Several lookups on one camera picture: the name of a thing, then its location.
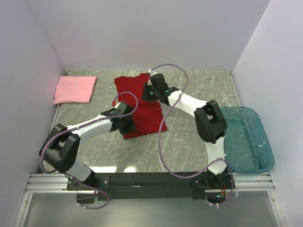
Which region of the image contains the red t shirt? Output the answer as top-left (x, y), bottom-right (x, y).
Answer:
top-left (114, 73), bottom-right (163, 139)

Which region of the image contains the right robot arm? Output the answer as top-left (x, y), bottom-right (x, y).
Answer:
top-left (142, 70), bottom-right (228, 188)

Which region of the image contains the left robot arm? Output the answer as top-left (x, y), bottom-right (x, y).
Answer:
top-left (39, 101), bottom-right (135, 190)

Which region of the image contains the folded pink t shirt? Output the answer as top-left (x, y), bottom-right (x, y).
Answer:
top-left (53, 76), bottom-right (97, 105)

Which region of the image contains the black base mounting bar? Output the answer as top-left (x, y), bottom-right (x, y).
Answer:
top-left (66, 172), bottom-right (237, 201)

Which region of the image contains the teal transparent plastic bin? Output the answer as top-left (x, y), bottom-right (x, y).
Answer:
top-left (221, 106), bottom-right (274, 175)

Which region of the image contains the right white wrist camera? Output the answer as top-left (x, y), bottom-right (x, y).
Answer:
top-left (147, 69), bottom-right (156, 76)

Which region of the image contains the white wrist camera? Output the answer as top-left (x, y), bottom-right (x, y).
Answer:
top-left (112, 100), bottom-right (119, 108)
top-left (147, 69), bottom-right (156, 76)

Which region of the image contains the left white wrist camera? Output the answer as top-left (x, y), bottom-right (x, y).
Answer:
top-left (112, 100), bottom-right (119, 108)

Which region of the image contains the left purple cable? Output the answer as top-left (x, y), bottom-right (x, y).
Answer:
top-left (40, 92), bottom-right (139, 210)

